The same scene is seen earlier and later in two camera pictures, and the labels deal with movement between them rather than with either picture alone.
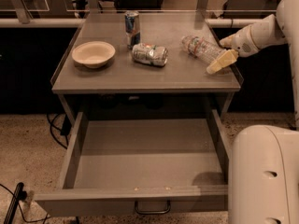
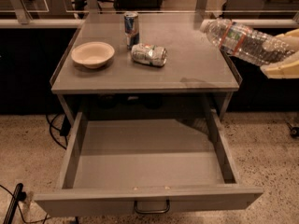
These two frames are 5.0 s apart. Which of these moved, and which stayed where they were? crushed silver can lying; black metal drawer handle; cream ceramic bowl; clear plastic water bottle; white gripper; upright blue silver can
Moved: clear plastic water bottle; white gripper
Stayed: black metal drawer handle; upright blue silver can; cream ceramic bowl; crushed silver can lying
